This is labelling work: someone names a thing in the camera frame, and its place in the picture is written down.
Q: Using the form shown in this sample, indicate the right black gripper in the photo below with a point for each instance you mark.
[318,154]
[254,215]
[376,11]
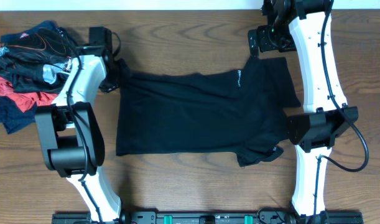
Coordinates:
[263,33]

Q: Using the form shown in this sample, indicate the red garment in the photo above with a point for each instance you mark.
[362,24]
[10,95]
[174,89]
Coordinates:
[25,101]

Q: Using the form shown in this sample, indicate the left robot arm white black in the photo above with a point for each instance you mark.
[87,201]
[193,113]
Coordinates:
[71,140]

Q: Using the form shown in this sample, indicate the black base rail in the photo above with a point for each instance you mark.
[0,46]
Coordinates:
[263,216]

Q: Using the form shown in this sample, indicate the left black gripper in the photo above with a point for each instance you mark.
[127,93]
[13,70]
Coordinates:
[109,87]

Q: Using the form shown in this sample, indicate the black polo shirt with logo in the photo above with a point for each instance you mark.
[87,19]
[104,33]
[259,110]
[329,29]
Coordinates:
[240,111]

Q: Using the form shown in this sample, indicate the navy blue garment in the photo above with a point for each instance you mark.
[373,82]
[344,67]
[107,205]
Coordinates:
[12,118]

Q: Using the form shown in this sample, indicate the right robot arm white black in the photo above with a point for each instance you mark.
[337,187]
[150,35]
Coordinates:
[305,27]

